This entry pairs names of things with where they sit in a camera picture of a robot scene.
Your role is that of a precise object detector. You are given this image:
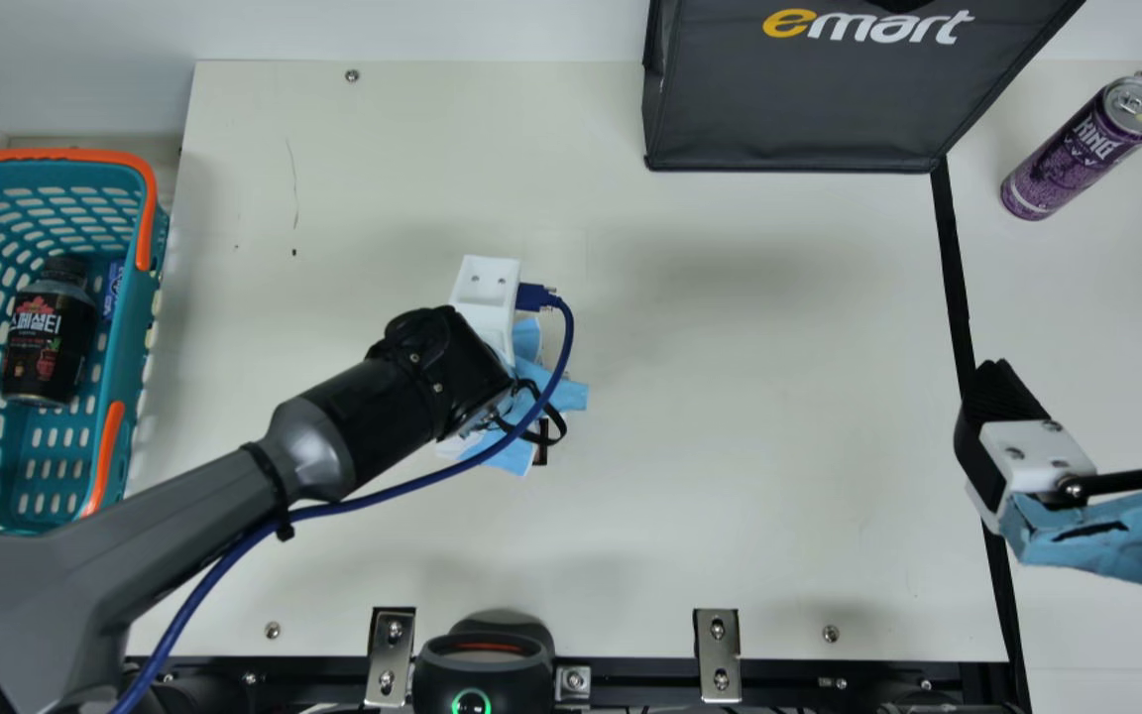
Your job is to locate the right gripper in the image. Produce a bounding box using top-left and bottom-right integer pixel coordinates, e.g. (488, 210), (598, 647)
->
(955, 347), (1142, 608)

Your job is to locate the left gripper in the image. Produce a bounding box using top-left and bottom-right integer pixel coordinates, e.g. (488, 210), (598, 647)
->
(457, 315), (590, 479)

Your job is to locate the black strip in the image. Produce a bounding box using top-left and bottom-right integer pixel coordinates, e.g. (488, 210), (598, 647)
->
(931, 159), (1033, 714)

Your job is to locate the purple can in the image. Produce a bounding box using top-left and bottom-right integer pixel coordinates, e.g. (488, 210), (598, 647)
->
(1000, 71), (1142, 221)

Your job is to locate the black device with green light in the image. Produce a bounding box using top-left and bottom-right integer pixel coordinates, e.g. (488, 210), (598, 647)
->
(412, 632), (557, 714)

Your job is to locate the dark coffee bottle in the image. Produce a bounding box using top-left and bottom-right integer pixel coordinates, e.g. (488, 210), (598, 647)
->
(1, 256), (99, 409)

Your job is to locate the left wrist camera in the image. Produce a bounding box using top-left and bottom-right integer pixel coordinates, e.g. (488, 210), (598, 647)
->
(447, 255), (522, 368)

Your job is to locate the blue cable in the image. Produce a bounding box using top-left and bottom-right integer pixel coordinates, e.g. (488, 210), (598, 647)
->
(110, 283), (577, 714)

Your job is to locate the dark grey bag with straps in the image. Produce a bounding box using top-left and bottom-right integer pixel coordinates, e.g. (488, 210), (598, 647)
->
(642, 0), (1087, 174)

